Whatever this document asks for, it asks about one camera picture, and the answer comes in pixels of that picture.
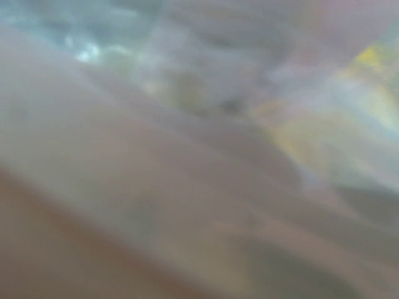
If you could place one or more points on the clear zip top bag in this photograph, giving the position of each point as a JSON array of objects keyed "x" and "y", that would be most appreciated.
[{"x": 199, "y": 149}]

